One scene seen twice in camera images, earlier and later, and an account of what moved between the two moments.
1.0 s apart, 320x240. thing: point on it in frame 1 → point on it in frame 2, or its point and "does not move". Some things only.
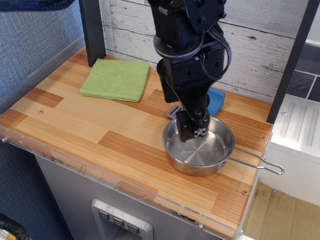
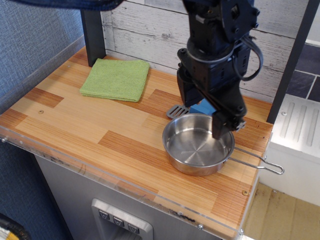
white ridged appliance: [295, 146] does not move
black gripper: [189, 81] → [218, 80]
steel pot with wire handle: [208, 154] does not move
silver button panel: [113, 223] does not move
